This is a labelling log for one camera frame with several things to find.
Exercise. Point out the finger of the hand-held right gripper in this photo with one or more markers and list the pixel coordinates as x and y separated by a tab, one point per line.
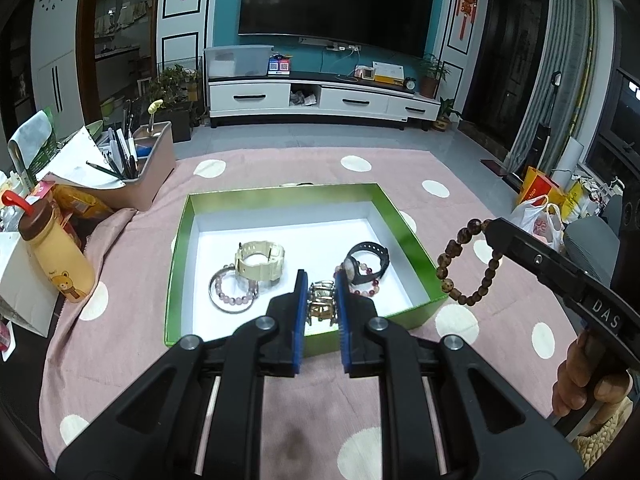
525	250

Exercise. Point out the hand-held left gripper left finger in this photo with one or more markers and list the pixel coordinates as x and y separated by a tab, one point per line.
300	320

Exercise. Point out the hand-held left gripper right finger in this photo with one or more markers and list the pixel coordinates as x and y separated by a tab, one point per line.
342	320

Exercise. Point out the black wrist watch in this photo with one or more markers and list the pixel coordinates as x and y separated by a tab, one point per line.
380	255

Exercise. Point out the cream wrist watch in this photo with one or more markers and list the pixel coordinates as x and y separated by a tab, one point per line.
245	262

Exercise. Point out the silver bangle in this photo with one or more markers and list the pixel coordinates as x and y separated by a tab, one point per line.
216	302

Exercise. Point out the green cardboard box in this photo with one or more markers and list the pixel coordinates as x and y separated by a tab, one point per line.
300	220

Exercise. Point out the small green silver jewelry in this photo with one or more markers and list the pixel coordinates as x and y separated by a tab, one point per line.
320	285

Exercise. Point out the person's right hand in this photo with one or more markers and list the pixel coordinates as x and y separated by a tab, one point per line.
572	380

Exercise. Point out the white plastic bag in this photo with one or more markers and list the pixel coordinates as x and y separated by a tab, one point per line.
537	225

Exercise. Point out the grey chair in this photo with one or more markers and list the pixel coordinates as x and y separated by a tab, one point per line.
590	237

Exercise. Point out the orange yellow paper bag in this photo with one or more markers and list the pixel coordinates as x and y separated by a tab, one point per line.
537	185

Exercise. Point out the upright vacuum cleaner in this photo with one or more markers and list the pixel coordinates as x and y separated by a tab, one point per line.
542	130

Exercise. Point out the dark window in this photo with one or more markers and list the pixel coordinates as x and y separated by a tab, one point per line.
617	135

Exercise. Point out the small potted plant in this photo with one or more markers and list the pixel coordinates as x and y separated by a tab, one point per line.
445	117

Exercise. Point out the pink polka dot tablecloth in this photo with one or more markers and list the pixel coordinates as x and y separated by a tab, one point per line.
125	340

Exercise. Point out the dark door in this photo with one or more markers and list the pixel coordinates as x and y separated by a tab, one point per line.
510	60

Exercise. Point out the grey curtain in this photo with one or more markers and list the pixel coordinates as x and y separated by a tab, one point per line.
575	60

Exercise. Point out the tall potted plant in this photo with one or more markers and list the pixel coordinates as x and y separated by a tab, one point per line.
430	77

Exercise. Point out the small alarm clock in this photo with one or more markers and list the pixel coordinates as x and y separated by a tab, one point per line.
410	85

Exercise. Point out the beige pen organizer box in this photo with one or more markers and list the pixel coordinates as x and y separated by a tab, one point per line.
150	170

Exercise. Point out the yellow white box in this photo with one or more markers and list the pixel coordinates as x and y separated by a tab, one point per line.
389	72

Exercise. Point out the white television cabinet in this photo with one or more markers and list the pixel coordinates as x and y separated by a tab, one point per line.
250	95

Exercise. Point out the small pink device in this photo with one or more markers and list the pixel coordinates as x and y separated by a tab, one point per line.
365	73

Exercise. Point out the bunch of pens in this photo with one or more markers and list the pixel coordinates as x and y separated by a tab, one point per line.
122	155

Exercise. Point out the orange snack packet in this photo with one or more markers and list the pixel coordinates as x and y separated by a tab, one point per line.
82	205

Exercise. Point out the yellow bear bottle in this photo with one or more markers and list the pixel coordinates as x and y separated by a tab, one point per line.
60	260

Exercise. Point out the blue red display cards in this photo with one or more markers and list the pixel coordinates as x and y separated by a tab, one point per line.
279	66

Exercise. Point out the clear plastic storage box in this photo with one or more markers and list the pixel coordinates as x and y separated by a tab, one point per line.
237	62

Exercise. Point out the group of green houseplants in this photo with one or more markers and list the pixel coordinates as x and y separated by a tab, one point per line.
172	82

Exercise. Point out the white power strip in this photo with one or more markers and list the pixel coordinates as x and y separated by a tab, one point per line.
345	47

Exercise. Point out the white carton box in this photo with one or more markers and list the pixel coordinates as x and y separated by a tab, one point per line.
25	285

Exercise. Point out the white papers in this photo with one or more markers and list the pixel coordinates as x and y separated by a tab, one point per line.
70	160

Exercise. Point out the black television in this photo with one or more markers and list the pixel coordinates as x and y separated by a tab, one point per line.
335	5

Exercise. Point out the green white bag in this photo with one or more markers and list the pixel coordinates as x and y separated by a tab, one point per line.
32	145

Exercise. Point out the white tall cabinet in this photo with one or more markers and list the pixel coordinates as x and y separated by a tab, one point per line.
57	60

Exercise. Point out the red knot wall ornament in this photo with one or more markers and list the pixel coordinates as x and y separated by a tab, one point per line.
467	0

